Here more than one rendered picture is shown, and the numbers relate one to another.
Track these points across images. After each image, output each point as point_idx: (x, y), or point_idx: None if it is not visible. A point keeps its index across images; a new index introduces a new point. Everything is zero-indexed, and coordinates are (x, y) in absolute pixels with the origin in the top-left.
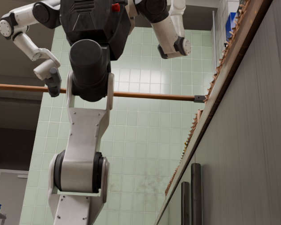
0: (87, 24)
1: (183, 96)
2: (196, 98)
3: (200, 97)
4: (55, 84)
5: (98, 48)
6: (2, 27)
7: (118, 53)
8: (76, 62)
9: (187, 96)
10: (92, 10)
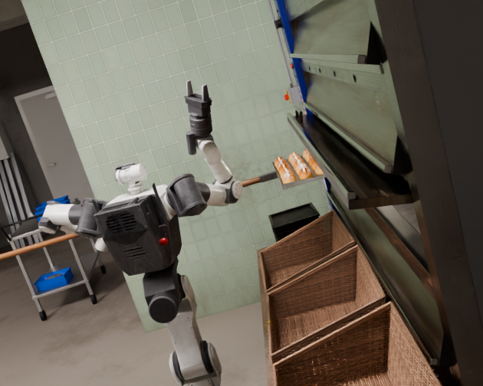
0: (146, 267)
1: (247, 183)
2: (262, 181)
3: (266, 178)
4: None
5: (171, 303)
6: (44, 230)
7: (179, 251)
8: (159, 322)
9: (251, 181)
10: (145, 256)
